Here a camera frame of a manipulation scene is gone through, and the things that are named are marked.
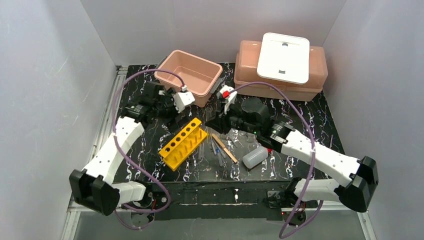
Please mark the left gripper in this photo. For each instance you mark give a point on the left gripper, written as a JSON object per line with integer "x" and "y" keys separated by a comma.
{"x": 168, "y": 104}

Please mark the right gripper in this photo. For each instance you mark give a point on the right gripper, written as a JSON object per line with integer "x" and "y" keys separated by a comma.
{"x": 224, "y": 118}

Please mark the clear glass test tube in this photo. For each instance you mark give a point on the clear glass test tube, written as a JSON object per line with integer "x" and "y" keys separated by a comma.
{"x": 208, "y": 113}

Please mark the yellow test tube rack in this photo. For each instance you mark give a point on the yellow test tube rack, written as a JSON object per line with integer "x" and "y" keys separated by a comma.
{"x": 177, "y": 150}

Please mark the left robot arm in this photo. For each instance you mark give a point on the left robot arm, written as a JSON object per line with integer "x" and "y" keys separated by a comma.
{"x": 94, "y": 187}

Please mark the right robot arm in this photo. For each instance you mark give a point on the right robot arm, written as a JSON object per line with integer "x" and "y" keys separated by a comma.
{"x": 352, "y": 181}

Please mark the white squeeze bottle red cap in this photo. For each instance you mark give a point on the white squeeze bottle red cap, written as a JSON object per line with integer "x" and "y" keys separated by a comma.
{"x": 256, "y": 156}

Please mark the open pink plastic bin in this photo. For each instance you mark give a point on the open pink plastic bin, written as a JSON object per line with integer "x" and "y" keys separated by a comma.
{"x": 199, "y": 74}

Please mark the wooden stick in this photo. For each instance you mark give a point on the wooden stick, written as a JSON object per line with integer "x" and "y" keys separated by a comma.
{"x": 224, "y": 148}

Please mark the blue capped plastic pipette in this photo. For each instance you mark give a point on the blue capped plastic pipette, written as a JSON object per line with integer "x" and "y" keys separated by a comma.
{"x": 216, "y": 152}

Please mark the white rectangular lid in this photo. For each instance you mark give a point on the white rectangular lid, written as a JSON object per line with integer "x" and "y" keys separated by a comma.
{"x": 284, "y": 58}

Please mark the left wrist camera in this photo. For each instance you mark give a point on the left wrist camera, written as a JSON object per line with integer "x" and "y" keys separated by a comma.
{"x": 183, "y": 99}

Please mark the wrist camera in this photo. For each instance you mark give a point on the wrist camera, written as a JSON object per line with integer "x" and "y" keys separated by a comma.
{"x": 183, "y": 99}
{"x": 229, "y": 95}

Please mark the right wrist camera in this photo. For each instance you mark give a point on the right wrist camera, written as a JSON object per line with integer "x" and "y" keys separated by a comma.
{"x": 229, "y": 95}

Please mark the aluminium frame rail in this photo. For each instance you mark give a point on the aluminium frame rail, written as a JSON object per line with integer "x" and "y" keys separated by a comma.
{"x": 74, "y": 210}

